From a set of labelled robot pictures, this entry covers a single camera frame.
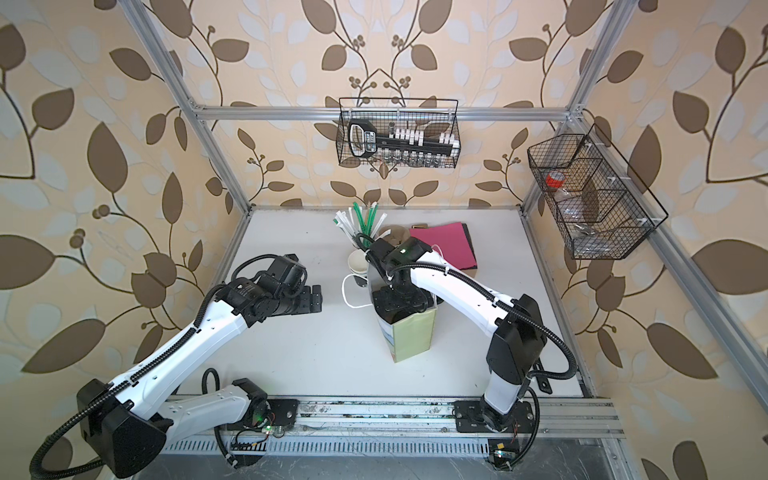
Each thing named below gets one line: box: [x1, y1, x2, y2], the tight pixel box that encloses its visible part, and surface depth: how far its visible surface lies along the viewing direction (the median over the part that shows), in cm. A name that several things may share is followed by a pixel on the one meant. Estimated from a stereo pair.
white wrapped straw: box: [333, 206, 360, 248], surface depth 95 cm
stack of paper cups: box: [348, 249, 369, 288], surface depth 91 cm
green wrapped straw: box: [353, 202, 379, 248], surface depth 98 cm
